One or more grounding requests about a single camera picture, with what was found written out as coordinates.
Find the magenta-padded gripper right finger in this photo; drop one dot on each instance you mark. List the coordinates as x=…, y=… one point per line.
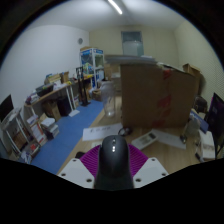
x=145, y=170

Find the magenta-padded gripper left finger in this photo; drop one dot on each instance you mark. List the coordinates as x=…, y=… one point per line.
x=83, y=170

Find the black computer mouse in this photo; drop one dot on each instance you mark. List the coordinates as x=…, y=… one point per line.
x=114, y=163

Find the white remote with display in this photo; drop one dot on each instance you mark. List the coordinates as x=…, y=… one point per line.
x=144, y=140

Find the blue floor mat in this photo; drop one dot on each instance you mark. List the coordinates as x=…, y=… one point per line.
x=70, y=133

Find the plain white paper sheet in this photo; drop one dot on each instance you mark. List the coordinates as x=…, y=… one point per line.
x=170, y=138

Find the white paper sheet with writing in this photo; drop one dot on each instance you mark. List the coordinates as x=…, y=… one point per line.
x=101, y=131

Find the translucent round container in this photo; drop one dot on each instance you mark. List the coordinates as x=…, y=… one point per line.
x=193, y=126

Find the white book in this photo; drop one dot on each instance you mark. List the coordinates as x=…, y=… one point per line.
x=206, y=145

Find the blue flat box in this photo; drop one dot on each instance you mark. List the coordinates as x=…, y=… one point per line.
x=200, y=121

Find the large cardboard box red tape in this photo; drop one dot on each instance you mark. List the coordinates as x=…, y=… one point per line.
x=150, y=96

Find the clear plastic jar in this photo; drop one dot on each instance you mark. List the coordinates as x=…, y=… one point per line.
x=108, y=98

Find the open cardboard box on floor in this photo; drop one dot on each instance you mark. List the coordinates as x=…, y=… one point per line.
x=97, y=95

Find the black floor stand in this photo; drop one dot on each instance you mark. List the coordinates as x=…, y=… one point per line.
x=83, y=86

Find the white cluttered desk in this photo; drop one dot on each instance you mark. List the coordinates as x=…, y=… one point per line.
x=55, y=90

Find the black monitor purple screen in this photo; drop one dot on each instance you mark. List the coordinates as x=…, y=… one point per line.
x=216, y=115

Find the black dark-screen monitor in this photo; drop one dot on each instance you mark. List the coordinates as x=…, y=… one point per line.
x=6, y=107

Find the glass display cabinet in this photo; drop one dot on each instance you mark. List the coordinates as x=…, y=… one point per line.
x=91, y=65

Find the small brown cardboard box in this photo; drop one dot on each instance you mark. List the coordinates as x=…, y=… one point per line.
x=192, y=71

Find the window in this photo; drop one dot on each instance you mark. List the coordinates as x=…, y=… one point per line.
x=132, y=42

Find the ceiling light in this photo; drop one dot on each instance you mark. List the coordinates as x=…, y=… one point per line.
x=115, y=6

